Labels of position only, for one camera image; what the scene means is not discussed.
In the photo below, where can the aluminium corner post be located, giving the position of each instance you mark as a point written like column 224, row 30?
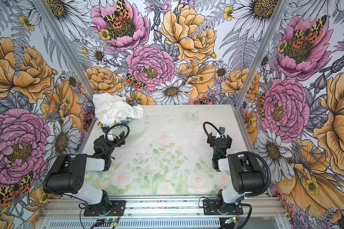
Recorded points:
column 57, row 32
column 273, row 25

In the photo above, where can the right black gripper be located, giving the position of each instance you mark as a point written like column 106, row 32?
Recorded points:
column 217, row 140

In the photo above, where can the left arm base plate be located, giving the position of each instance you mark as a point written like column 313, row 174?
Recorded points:
column 114, row 208

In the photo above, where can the aluminium front rail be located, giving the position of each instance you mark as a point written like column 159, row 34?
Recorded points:
column 137, row 207

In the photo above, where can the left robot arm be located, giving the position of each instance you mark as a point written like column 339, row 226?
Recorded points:
column 67, row 174

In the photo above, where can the left aluminium corner post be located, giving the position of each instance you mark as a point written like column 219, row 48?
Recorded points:
column 57, row 32

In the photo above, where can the white crumpled cloth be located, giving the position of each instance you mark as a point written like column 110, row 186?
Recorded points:
column 114, row 109

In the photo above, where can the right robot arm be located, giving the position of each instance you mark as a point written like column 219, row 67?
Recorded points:
column 249, row 176

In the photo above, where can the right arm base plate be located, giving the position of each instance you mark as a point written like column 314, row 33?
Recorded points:
column 213, row 207

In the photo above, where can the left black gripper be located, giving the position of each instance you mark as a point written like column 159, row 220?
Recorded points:
column 116, row 137

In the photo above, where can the right aluminium corner post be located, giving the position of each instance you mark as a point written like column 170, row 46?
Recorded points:
column 273, row 25

